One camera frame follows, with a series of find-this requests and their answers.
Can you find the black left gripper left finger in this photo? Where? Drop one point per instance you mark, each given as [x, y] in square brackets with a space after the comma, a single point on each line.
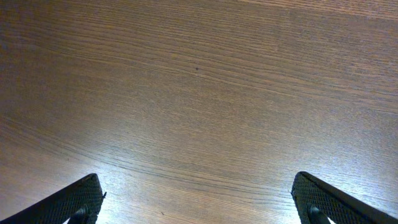
[79, 202]

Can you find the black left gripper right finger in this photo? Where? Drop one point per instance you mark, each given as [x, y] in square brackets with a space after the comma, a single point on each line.
[319, 202]

